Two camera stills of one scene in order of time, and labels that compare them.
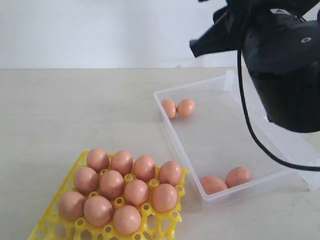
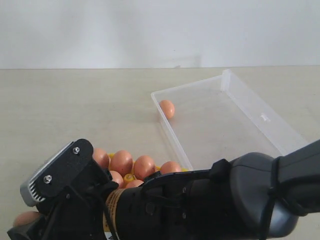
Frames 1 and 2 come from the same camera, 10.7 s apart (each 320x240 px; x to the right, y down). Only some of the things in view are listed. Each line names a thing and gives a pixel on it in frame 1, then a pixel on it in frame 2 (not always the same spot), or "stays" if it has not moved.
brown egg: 186,107 → 26,217
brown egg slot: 122,161 stays
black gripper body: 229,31 → 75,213
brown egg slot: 144,168 stays
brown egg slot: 170,172 stays
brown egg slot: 97,159 stays
